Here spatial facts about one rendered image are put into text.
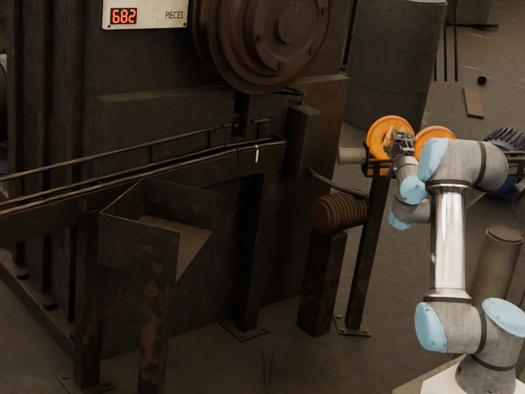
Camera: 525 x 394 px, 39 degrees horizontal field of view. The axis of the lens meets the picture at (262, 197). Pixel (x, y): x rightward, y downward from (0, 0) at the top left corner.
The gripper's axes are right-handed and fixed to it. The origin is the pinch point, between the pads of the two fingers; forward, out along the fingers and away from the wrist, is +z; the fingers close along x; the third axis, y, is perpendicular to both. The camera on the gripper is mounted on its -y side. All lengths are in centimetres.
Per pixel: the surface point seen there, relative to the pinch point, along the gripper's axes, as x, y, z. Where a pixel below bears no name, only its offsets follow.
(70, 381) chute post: 97, -62, -59
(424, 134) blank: -10.2, 2.1, -1.7
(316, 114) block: 26.1, 3.2, 2.2
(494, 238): -33.3, -17.9, -28.5
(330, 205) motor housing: 18.4, -20.5, -15.2
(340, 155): 16.8, -7.1, -5.3
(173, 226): 69, -1, -53
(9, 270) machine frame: 127, -70, -6
